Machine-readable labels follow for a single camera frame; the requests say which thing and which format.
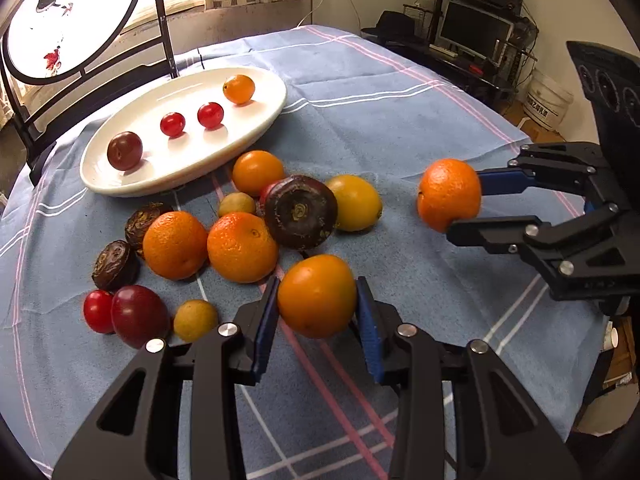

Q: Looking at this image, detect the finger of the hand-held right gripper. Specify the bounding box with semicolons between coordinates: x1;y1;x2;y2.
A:
446;205;628;301
477;142;621;206

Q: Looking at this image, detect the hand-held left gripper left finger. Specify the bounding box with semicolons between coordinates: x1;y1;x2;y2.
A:
52;276;281;480

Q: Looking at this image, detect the dark red plum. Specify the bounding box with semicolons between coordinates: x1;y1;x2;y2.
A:
106;131;144;171
110;284;171;350

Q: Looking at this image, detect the black hat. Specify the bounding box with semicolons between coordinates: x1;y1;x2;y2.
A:
361;10;418;46

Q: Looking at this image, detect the small yellow-green longan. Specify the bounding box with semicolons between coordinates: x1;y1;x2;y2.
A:
218;192;257;218
173;299;220;343

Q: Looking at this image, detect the white oval plate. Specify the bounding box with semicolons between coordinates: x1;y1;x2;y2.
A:
80;66;287;197

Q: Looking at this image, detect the black computer desk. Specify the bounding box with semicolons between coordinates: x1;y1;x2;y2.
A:
390;0;538;106

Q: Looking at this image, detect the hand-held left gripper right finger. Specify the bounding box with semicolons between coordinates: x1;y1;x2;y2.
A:
354;276;583;480

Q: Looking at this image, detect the yellow-orange citrus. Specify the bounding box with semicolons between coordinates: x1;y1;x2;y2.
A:
325;174;383;233

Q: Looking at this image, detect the cardboard box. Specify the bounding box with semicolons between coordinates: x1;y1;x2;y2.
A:
517;115;566;143
600;320;640;391

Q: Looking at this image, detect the black chair with round panel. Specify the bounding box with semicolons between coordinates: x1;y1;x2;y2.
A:
0;0;178;186

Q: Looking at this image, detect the blue checked tablecloth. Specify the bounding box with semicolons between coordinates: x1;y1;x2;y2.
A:
0;25;616;480

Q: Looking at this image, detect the smooth orange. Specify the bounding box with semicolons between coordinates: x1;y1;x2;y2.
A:
232;150;286;197
276;254;358;339
222;74;256;106

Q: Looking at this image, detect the white cable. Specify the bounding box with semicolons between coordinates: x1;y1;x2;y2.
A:
297;0;333;28

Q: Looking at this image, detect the white plastic bucket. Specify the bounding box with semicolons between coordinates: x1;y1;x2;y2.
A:
525;67;575;128

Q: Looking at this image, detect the computer monitor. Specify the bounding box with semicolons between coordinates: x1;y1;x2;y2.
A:
434;0;516;61

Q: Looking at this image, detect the red cherry tomato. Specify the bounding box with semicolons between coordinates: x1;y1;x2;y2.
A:
197;102;225;129
258;181;281;211
83;289;117;335
159;112;187;138

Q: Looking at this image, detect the bumpy mandarin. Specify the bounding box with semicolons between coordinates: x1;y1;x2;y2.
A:
206;212;279;284
142;211;209;281
417;158;482;233

